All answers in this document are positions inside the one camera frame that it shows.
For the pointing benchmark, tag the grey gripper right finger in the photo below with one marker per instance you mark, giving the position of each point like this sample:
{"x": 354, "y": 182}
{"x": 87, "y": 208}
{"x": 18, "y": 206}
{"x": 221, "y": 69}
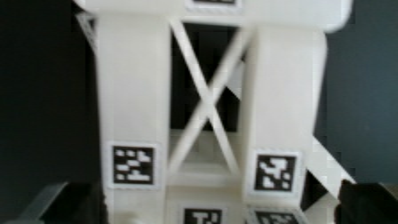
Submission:
{"x": 368, "y": 203}

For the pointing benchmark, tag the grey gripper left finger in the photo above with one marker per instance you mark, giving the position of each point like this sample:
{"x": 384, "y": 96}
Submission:
{"x": 68, "y": 204}

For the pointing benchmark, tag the white chair back part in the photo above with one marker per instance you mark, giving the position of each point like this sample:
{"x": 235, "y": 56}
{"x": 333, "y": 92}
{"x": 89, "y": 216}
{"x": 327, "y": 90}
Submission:
{"x": 210, "y": 71}

